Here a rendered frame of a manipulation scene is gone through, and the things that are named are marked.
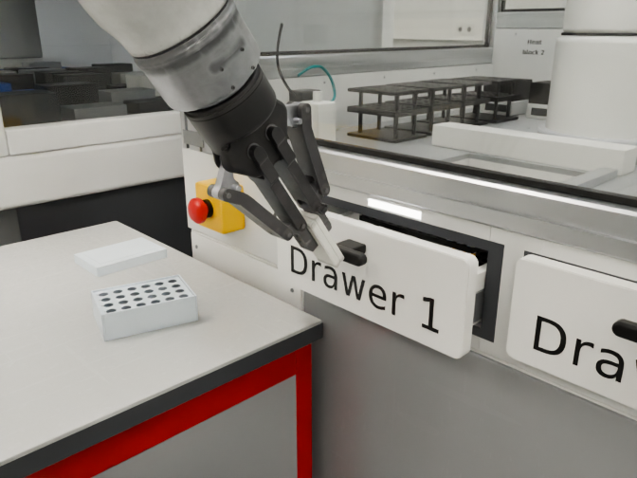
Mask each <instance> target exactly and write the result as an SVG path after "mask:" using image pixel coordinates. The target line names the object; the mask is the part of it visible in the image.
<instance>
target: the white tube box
mask: <svg viewBox="0 0 637 478"><path fill-rule="evenodd" d="M91 298H92V304H93V311H94V316H95V319H96V321H97V324H98V326H99V329H100V332H101V334H102V337H103V339H104V341H107V340H115V339H119V338H124V337H128V336H133V335H136V334H141V333H145V332H150V331H154V330H157V329H162V328H166V327H171V326H175V325H179V324H183V323H188V322H196V321H198V310H197V297H196V295H195V293H194V292H193V291H192V290H191V288H190V287H189V286H188V285H187V283H186V282H185V281H184V280H183V278H182V277H181V276H180V275H179V274H178V275H173V276H168V277H162V278H157V279H152V280H147V281H142V282H137V283H131V284H127V285H117V286H112V287H106V288H102V289H97V290H93V291H92V290H91Z"/></svg>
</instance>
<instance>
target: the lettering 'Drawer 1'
mask: <svg viewBox="0 0 637 478"><path fill-rule="evenodd" d="M294 250H297V251H299V252H300V253H301V254H302V256H303V260H304V268H303V271H296V270H295V269H294ZM316 265H319V266H321V263H320V262H316V263H315V261H313V260H312V281H315V267H316ZM326 268H327V269H331V270H332V271H333V272H334V276H332V275H330V274H325V275H324V277H323V282H324V284H325V285H326V286H327V287H328V288H334V290H337V273H336V271H335V270H334V269H333V268H332V267H329V266H324V269H326ZM306 270H307V259H306V256H305V254H304V252H303V251H302V250H301V249H300V248H297V247H294V246H291V271H292V272H294V273H296V274H299V275H303V274H305V272H306ZM342 276H343V282H344V287H345V293H346V295H348V296H350V293H351V289H352V285H353V282H354V286H355V296H356V299H357V300H359V301H360V298H361V295H362V291H363V287H364V284H365V281H364V280H362V281H361V285H360V288H359V292H357V286H356V280H355V276H352V277H351V281H350V284H349V288H348V286H347V282H346V276H345V272H342ZM327 277H329V278H332V279H334V284H333V285H328V284H327V282H326V278H327ZM375 288H378V289H380V290H381V291H382V294H383V297H382V296H379V295H377V294H374V293H373V290H374V289H375ZM373 296H374V297H376V298H378V299H381V300H383V301H386V293H385V290H384V289H383V288H382V287H381V286H380V285H372V286H371V287H370V290H369V298H370V301H371V303H372V305H373V306H374V307H375V308H377V309H380V310H385V306H379V305H377V304H375V303H374V301H373ZM397 298H402V299H404V298H405V296H404V295H402V294H398V295H396V292H392V305H391V313H392V314H393V315H394V316H395V302H396V299H397ZM423 301H425V302H429V314H428V325H425V324H423V323H422V327H424V328H426V329H427V330H430V331H432V332H435V333H437V334H438V333H439V330H437V329H435V328H433V327H432V321H433V307H434V299H431V298H427V297H423Z"/></svg>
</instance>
